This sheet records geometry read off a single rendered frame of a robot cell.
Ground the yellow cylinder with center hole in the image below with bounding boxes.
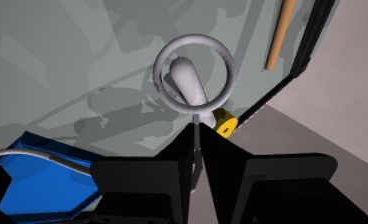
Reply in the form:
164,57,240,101
212,108,238,138

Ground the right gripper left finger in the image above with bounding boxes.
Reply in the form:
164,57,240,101
89,123,195,224

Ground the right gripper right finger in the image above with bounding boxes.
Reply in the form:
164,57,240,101
199,122,338,224

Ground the black rubber mallet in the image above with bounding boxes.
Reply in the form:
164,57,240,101
265,0,296,70

